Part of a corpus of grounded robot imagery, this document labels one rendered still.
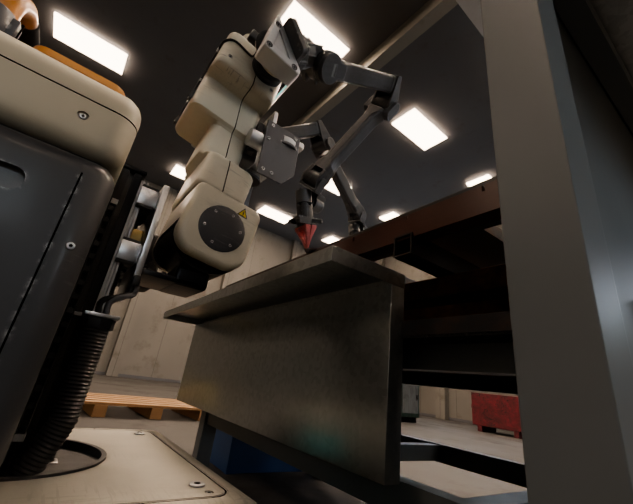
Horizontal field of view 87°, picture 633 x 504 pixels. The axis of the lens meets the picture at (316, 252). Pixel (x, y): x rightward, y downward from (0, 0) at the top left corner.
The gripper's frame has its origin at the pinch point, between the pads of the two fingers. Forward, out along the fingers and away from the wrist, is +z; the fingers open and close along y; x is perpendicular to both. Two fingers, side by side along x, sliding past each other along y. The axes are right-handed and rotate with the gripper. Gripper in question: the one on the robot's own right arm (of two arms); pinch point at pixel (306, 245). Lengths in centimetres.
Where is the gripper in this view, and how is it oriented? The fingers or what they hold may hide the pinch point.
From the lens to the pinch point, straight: 111.4
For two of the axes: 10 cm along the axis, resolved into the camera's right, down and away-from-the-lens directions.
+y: -8.0, -0.9, -5.9
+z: 0.6, 9.7, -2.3
